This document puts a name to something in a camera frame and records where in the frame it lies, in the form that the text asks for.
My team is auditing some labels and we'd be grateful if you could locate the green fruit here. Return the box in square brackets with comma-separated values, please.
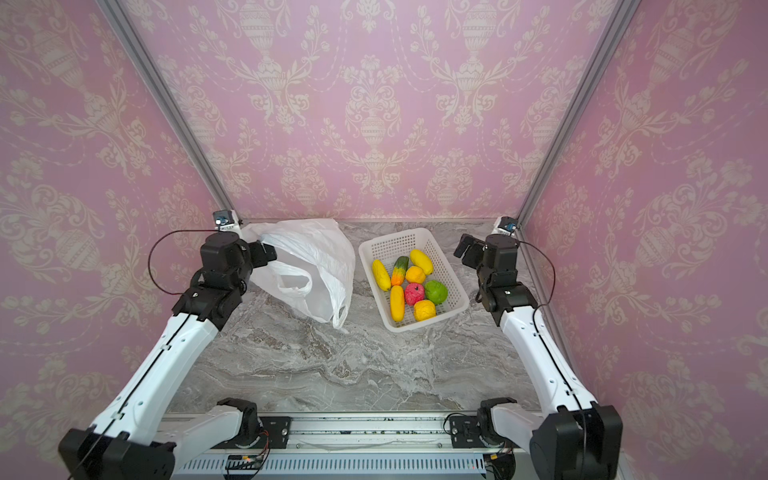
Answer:
[424, 280, 448, 305]

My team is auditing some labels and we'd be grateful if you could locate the white plastic bag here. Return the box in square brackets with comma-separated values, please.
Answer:
[241, 218, 356, 329]

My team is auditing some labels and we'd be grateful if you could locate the red fruit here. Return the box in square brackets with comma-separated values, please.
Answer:
[404, 283, 425, 306]

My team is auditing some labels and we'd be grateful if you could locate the white plastic mesh basket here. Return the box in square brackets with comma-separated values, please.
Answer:
[359, 228, 469, 333]

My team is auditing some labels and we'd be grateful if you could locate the long yellow banana toy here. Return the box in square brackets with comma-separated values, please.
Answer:
[390, 285, 406, 323]

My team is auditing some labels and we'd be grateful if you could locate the yellow lemon fruit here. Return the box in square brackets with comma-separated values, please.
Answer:
[405, 266, 427, 284]

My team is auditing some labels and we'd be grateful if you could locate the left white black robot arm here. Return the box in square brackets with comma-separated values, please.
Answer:
[58, 231, 277, 479]

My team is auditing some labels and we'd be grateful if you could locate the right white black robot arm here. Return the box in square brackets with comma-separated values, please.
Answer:
[454, 234, 623, 479]

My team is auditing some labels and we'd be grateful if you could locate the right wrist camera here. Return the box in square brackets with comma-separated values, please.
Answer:
[492, 216, 518, 237]

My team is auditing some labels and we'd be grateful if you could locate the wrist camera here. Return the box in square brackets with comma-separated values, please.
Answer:
[213, 210, 242, 235]
[492, 216, 518, 237]

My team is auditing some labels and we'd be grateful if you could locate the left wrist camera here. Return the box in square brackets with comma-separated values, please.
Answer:
[213, 210, 242, 235]

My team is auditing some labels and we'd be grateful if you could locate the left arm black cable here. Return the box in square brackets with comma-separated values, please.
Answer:
[147, 228, 218, 298]

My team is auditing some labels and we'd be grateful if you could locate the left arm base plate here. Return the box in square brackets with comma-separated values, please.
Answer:
[255, 416, 292, 450]

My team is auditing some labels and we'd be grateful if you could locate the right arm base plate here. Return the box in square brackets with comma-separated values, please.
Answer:
[443, 413, 493, 449]

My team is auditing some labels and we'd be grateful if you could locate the aluminium front rail frame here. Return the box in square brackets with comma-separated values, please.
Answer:
[159, 412, 541, 479]

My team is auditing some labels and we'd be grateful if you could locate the right aluminium corner post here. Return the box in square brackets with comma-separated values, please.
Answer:
[518, 0, 641, 231]

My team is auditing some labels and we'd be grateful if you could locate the aluminium corner post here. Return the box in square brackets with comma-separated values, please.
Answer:
[518, 0, 641, 231]
[96, 0, 235, 210]

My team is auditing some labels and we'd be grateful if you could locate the left aluminium corner post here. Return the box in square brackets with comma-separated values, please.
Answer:
[96, 0, 235, 210]

